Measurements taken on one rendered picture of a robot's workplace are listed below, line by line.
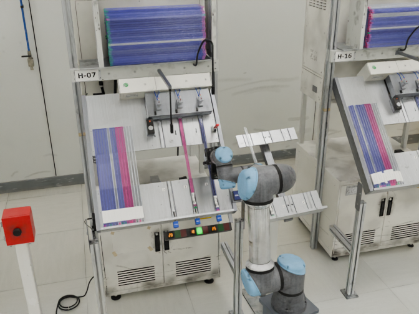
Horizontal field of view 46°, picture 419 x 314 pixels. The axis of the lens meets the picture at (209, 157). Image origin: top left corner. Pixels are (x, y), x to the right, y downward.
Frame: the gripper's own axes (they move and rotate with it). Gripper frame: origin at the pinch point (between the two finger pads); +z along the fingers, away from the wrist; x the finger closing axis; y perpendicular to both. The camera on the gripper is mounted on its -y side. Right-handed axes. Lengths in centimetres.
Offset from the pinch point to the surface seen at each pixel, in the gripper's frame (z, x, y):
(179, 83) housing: 4.1, 9.1, 44.1
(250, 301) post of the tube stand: 37, -23, -82
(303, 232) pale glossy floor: 91, -85, -55
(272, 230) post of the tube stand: 12, -34, -40
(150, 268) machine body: 46, 32, -56
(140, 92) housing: 5, 30, 41
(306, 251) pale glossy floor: 72, -77, -65
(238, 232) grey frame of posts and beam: 1.4, -11.4, -37.2
